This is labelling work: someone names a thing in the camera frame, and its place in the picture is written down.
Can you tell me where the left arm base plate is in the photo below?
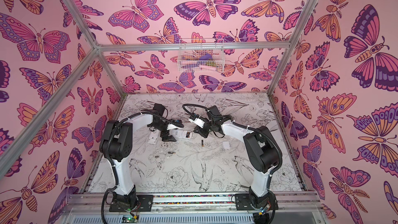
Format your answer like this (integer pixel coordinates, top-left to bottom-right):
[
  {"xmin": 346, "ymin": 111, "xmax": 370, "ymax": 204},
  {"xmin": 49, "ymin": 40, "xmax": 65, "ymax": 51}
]
[{"xmin": 109, "ymin": 195, "xmax": 154, "ymax": 212}]

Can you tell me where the battery cover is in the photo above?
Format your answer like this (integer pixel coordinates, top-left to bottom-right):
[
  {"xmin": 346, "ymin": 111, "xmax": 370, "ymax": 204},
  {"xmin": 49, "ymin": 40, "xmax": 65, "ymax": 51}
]
[{"xmin": 222, "ymin": 142, "xmax": 231, "ymax": 150}]

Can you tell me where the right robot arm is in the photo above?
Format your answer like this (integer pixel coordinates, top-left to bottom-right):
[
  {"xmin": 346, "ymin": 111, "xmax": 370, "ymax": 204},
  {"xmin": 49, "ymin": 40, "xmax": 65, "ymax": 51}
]
[{"xmin": 189, "ymin": 106, "xmax": 283, "ymax": 209}]

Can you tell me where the white wire basket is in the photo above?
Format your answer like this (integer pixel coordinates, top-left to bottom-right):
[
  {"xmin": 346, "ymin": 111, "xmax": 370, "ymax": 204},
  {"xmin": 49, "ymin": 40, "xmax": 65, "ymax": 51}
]
[{"xmin": 177, "ymin": 39, "xmax": 225, "ymax": 73}]

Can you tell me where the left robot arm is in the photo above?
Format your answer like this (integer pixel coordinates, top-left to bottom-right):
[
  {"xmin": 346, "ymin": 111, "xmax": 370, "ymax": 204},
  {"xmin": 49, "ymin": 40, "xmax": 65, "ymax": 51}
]
[{"xmin": 99, "ymin": 103, "xmax": 183, "ymax": 204}]

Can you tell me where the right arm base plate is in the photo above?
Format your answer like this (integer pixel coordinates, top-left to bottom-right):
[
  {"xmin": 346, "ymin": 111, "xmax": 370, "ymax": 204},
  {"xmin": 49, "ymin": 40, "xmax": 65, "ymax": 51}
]
[{"xmin": 234, "ymin": 192, "xmax": 278, "ymax": 213}]

